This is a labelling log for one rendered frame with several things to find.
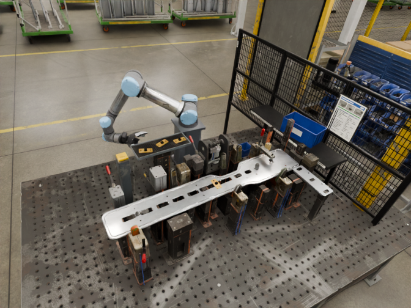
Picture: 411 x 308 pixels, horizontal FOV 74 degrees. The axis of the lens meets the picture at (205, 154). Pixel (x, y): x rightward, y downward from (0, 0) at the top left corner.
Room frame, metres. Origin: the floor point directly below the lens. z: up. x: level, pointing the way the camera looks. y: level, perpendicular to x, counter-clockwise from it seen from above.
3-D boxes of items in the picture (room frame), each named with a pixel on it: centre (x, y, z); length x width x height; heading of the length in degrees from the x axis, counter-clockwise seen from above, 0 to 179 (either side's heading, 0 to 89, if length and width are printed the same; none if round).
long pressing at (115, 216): (1.22, -0.08, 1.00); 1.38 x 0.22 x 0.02; 125
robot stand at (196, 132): (1.77, 0.16, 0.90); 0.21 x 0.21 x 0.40; 31
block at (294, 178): (1.40, -0.64, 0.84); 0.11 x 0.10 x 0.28; 35
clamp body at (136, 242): (0.75, 0.28, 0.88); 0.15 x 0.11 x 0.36; 35
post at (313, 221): (1.29, -0.82, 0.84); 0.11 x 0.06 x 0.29; 35
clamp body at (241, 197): (1.13, -0.24, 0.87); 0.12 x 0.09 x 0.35; 35
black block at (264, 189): (1.26, -0.41, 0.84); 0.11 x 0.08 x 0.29; 35
